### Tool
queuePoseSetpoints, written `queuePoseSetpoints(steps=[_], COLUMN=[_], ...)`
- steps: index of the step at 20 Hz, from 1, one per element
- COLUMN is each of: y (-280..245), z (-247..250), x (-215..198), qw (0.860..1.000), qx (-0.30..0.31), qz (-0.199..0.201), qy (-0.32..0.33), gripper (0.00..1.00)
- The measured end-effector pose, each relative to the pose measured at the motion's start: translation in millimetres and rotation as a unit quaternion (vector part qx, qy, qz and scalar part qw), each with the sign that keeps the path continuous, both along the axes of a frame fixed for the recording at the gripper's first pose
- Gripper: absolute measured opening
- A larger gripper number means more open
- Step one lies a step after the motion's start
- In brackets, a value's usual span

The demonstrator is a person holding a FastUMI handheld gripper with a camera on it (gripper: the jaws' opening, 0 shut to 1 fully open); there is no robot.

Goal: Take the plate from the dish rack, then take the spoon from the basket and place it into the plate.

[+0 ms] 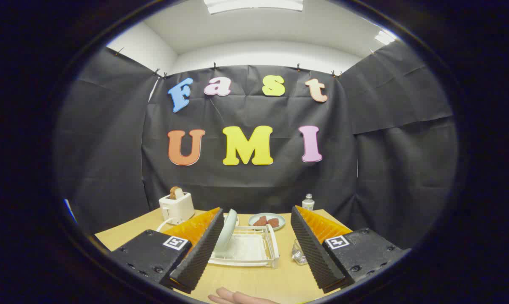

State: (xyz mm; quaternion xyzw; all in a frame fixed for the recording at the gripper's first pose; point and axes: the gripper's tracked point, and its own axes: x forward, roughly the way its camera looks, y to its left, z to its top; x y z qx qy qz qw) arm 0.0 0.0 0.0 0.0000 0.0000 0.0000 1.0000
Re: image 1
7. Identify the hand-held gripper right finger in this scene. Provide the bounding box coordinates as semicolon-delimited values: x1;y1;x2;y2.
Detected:
291;206;411;294

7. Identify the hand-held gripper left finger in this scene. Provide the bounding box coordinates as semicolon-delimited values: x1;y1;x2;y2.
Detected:
110;207;224;295

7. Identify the metal wire basket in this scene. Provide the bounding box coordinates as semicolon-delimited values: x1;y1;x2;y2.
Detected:
291;239;309;266

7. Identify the pale green plate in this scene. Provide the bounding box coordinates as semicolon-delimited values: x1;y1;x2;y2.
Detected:
213;209;238;255

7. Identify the white wire dish rack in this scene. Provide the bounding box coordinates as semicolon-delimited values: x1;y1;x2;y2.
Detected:
155;217;280;269

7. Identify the light blue plate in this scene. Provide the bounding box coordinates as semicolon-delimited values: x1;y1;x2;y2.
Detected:
248;212;286;231

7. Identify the white toaster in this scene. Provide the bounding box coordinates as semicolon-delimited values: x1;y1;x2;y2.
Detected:
159;192;195;225

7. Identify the black backdrop cloth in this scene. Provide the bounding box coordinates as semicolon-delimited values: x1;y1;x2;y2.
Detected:
54;40;460;250

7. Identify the small ceiling light panel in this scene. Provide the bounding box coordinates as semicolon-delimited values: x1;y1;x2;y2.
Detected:
375;30;396;46

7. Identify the large ceiling light panel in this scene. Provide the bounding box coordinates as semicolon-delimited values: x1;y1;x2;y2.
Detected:
204;0;304;15

